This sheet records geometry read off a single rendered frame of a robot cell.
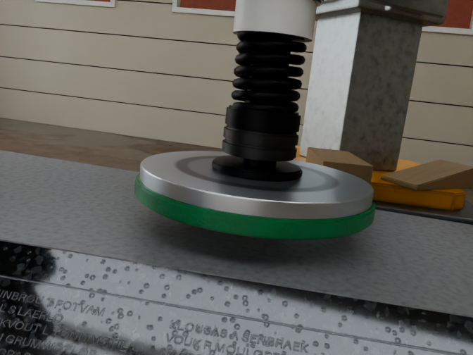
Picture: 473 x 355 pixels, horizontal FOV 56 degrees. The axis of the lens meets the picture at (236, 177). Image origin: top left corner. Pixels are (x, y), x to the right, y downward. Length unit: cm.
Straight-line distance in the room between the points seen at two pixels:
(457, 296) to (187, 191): 21
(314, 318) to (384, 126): 91
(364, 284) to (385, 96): 87
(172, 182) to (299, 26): 16
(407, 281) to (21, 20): 801
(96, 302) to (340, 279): 18
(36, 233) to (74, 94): 726
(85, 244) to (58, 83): 745
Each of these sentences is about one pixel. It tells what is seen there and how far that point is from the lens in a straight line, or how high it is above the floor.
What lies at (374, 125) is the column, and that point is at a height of 90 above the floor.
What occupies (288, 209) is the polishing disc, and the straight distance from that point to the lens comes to 32.
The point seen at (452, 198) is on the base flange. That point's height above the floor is 77.
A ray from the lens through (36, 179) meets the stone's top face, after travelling 58.
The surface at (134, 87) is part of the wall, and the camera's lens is 713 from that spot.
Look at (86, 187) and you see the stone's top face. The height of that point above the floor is 82.
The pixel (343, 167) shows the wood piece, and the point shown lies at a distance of 90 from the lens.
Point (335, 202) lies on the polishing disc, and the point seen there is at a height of 88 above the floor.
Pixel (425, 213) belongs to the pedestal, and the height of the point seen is 74.
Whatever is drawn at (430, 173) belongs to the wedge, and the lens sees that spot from 110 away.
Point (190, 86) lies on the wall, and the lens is 680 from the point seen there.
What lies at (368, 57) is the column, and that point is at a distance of 114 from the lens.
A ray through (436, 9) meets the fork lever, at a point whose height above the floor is 106.
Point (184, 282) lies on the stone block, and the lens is 33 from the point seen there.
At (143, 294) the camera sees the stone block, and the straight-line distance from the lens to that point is 33.
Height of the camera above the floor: 96
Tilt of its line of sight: 12 degrees down
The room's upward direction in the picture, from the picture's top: 6 degrees clockwise
